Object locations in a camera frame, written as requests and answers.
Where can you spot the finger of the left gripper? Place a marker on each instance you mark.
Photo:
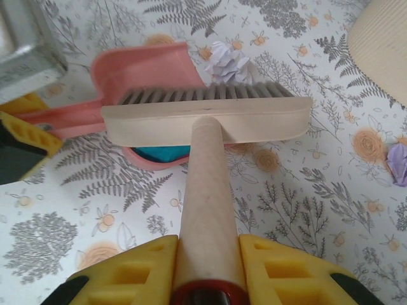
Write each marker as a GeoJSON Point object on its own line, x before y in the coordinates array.
{"type": "Point", "coordinates": [22, 149]}
{"type": "Point", "coordinates": [28, 103]}

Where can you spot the white paper scrap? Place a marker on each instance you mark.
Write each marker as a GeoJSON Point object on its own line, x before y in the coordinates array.
{"type": "Point", "coordinates": [227, 63]}

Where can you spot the wooden hand brush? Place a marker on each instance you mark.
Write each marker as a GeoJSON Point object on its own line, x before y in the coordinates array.
{"type": "Point", "coordinates": [206, 190]}

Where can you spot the large teal paper scrap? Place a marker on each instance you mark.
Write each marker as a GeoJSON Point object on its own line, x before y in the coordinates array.
{"type": "Point", "coordinates": [159, 154]}

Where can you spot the pink dustpan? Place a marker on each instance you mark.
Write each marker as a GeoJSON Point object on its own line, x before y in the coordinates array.
{"type": "Point", "coordinates": [143, 70]}

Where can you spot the beige waste bin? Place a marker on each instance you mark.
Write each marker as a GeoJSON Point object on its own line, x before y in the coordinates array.
{"type": "Point", "coordinates": [381, 47]}

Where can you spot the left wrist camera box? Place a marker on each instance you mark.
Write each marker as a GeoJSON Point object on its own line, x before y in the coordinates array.
{"type": "Point", "coordinates": [19, 63]}

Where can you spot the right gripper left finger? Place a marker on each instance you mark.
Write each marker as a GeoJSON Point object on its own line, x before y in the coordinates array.
{"type": "Point", "coordinates": [127, 279]}

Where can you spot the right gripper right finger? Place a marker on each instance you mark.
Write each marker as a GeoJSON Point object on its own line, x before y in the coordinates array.
{"type": "Point", "coordinates": [286, 279]}

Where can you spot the purple paper scrap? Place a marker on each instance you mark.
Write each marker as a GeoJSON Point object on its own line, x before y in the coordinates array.
{"type": "Point", "coordinates": [397, 162]}

